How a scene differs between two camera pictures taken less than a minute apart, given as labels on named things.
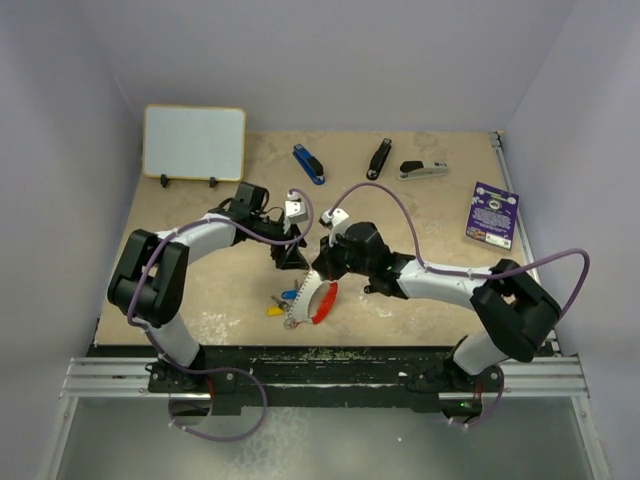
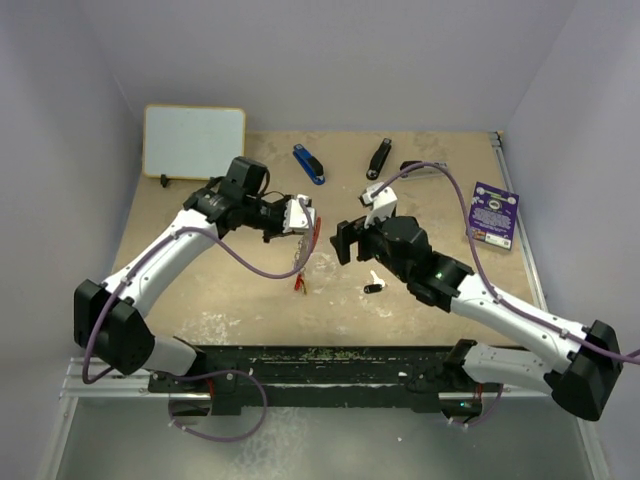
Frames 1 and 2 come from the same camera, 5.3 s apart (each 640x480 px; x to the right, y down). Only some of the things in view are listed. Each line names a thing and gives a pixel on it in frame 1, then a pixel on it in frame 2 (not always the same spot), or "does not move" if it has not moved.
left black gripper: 289,258 → 278,232
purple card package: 492,215 does not move
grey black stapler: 418,169 does not move
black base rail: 427,378 does not move
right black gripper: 325,262 → 351,232
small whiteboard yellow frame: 194,143 does not move
